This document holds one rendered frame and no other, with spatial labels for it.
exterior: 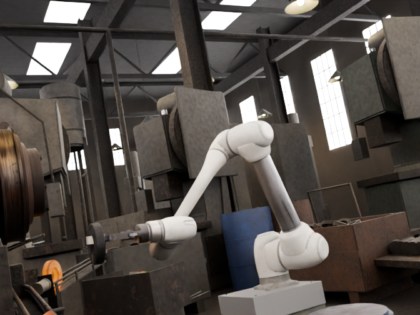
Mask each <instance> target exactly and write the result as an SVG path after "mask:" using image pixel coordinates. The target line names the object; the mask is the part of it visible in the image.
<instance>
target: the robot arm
mask: <svg viewBox="0 0 420 315"><path fill-rule="evenodd" d="M273 137H274V134H273V129H272V127H271V126H270V125H269V124H268V123H266V122H264V121H249V122H245V123H243V124H240V125H238V126H235V127H234V128H232V129H227V130H225V131H223V132H221V133H220V134H219V135H218V136H217V137H216V138H215V140H214V141H213V143H212V144H211V146H210V148H209V151H208V153H207V156H206V160H205V162H204V165H203V167H202V169H201V172H200V173H199V175H198V177H197V178H196V180H195V182H194V184H193V185H192V187H191V188H190V190H189V192H188V194H187V195H186V197H185V198H184V201H183V202H182V204H181V205H180V207H179V209H178V210H177V212H176V214H175V215H174V216H173V217H166V218H164V219H162V220H156V221H148V222H146V223H145V224H137V225H136V227H135V231H134V230H133V229H132V230H127V231H123V232H121V233H116V234H107V233H105V235H104V237H105V243H106V242H108V241H113V240H119V239H121V240H122V241H123V240H133V239H134V238H136V241H137V242H138V243H139V244H140V243H150V245H149V252H150V255H151V256H152V257H153V258H154V259H157V260H158V261H164V260H166V259H168V258H170V257H171V256H172V255H173V253H174V252H175V250H176V249H177V248H178V246H179V244H181V243H183V242H184V241H187V240H188V239H191V238H192V237H194V236H195V235H196V231H197V226H196V222H195V221H194V219H193V218H191V217H188V216H189V214H190V212H191V211H192V210H193V207H194V206H195V205H196V203H197V202H198V200H199V198H200V197H201V195H202V194H203V192H204V191H205V189H206V188H207V186H208V184H209V183H210V181H211V179H212V178H213V177H214V175H215V174H216V173H217V172H218V171H219V170H220V169H221V168H222V167H223V166H224V165H225V163H226V162H227V160H228V159H231V158H233V157H235V156H238V155H241V156H242V157H243V158H244V159H245V160H246V161H247V162H248V163H250V164H251V166H252V169H253V171H254V173H255V175H256V177H257V180H258V181H259V183H260V185H261V187H262V190H263V192H264V194H265V196H266V199H267V201H268V203H269V205H270V207H271V209H272V211H273V213H274V215H275V217H276V220H277V222H278V224H279V226H280V228H281V232H280V234H279V233H277V232H274V231H269V232H265V233H262V234H259V235H258V236H257V238H256V239H255V242H254V258H255V263H256V269H257V273H258V276H259V283H260V285H258V286H254V290H263V291H270V290H273V289H278V288H283V287H286V286H292V285H295V284H299V281H295V280H291V278H290V276H289V271H288V270H290V269H305V268H311V267H313V266H316V265H318V264H320V263H321V262H322V261H323V260H325V259H326V258H327V256H328V253H329V247H328V243H327V241H326V240H325V238H324V237H323V236H321V235H320V234H319V233H315V232H314V231H313V230H312V229H311V228H310V227H309V226H308V225H307V224H306V223H304V222H301V221H300V220H299V218H298V215H297V213H296V211H295V209H294V206H293V204H292V202H291V200H290V198H289V196H288V194H287V191H286V189H285V187H284V185H283V182H282V181H281V178H280V176H279V174H278V172H277V170H276V167H275V165H274V163H273V160H272V159H271V157H270V155H269V154H270V152H271V148H270V144H271V143H272V141H273Z"/></svg>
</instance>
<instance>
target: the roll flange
mask: <svg viewBox="0 0 420 315"><path fill-rule="evenodd" d="M0 238H1V242H2V245H7V243H8V217H7V207H6V193H5V187H4V176H3V167H2V162H1V154H0Z"/></svg>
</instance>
